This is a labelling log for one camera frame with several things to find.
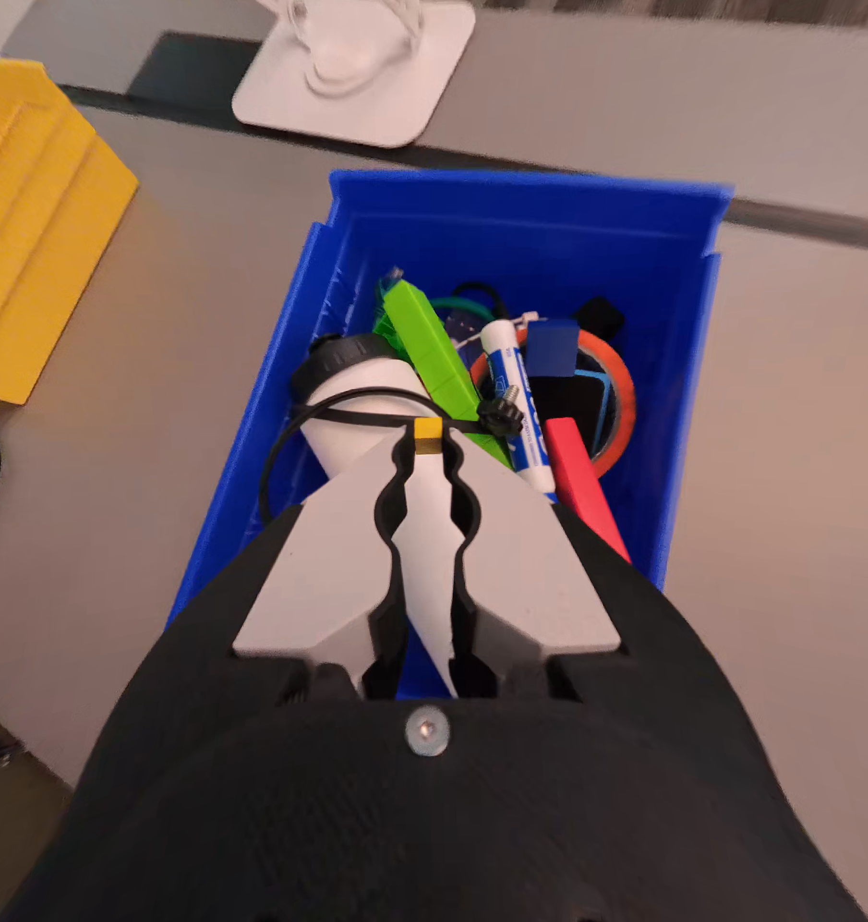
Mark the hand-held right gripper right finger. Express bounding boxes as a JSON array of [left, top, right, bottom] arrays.
[[441, 429, 622, 697]]

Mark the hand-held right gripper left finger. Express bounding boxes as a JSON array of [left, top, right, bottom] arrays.
[[231, 424, 415, 697]]

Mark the blue storage bin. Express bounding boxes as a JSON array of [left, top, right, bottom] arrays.
[[166, 169, 736, 701]]

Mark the yellow storage bin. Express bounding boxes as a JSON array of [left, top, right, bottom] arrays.
[[0, 58, 140, 417]]

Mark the red block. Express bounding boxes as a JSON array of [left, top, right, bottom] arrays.
[[545, 417, 633, 567]]

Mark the black zip tie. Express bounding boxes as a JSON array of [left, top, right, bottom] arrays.
[[259, 388, 494, 524]]

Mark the black thumb screw knob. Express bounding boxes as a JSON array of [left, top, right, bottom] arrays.
[[476, 385, 526, 437]]

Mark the white marker blue label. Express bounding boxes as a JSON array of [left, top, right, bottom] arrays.
[[479, 319, 559, 499]]

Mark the orange tape roll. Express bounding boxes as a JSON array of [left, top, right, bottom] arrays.
[[470, 328, 636, 481]]

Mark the blue block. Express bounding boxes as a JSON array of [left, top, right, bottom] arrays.
[[525, 319, 581, 380]]

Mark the bright green block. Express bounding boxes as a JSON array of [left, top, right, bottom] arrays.
[[381, 279, 514, 471]]

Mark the small black plastic piece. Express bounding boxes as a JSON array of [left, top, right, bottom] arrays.
[[574, 296, 627, 340]]

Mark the dark green brush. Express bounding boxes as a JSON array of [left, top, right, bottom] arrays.
[[371, 267, 408, 341]]

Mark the white sign stand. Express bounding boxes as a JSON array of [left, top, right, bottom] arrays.
[[231, 0, 477, 150]]

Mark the dark flat mat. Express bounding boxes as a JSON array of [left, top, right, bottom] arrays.
[[126, 31, 264, 116]]

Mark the green wire loop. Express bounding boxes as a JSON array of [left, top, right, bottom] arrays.
[[429, 283, 497, 327]]

